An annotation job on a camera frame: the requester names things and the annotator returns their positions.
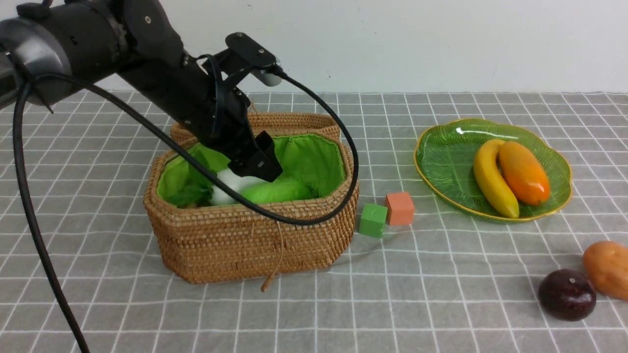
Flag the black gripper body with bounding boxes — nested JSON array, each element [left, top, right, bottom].
[[184, 74, 283, 182]]

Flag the green toy cucumber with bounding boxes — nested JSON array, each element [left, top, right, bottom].
[[240, 177, 316, 204]]

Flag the white toy radish green leaves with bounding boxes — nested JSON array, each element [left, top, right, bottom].
[[167, 150, 268, 207]]

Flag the yellow toy banana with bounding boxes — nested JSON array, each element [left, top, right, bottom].
[[473, 139, 520, 219]]

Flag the orange toy mango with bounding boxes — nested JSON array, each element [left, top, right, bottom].
[[498, 141, 551, 206]]

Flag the dark purple toy passionfruit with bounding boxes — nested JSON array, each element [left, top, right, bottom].
[[537, 269, 597, 322]]

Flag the brown toy potato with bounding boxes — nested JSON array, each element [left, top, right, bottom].
[[582, 240, 628, 301]]

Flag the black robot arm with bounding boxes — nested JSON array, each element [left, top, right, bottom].
[[0, 0, 283, 181]]

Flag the woven rattan basket green lining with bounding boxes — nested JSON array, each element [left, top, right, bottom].
[[143, 131, 359, 284]]

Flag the green foam cube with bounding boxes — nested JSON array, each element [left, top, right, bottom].
[[358, 203, 388, 238]]

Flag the orange foam cube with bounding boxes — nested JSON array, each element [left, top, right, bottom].
[[385, 192, 415, 226]]

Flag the green glass leaf plate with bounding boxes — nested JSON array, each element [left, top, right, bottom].
[[414, 119, 574, 223]]

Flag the grey checked tablecloth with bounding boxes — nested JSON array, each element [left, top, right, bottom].
[[23, 92, 628, 353]]

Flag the black camera cable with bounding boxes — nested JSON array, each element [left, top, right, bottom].
[[12, 54, 360, 353]]

